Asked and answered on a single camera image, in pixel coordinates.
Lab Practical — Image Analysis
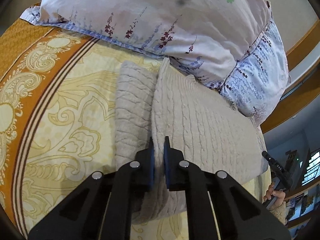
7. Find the pink rear pillow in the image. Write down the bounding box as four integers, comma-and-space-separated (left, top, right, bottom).
21, 0, 271, 88

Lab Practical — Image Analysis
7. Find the beige fleece right sleeve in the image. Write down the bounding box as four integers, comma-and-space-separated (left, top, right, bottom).
269, 201, 288, 225

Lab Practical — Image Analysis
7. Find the person's right hand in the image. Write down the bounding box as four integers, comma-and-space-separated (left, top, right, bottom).
263, 183, 286, 210

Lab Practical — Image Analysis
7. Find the wooden headboard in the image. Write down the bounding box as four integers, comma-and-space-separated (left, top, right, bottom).
261, 20, 319, 134

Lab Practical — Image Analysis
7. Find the yellow patterned bed sheet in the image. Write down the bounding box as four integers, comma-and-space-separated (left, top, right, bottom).
0, 18, 273, 240

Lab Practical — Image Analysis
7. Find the pink floral front pillow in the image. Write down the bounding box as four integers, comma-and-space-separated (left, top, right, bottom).
219, 20, 289, 126

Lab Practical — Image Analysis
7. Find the beige cable knit sweater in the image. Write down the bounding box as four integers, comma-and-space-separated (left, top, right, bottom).
115, 60, 267, 224

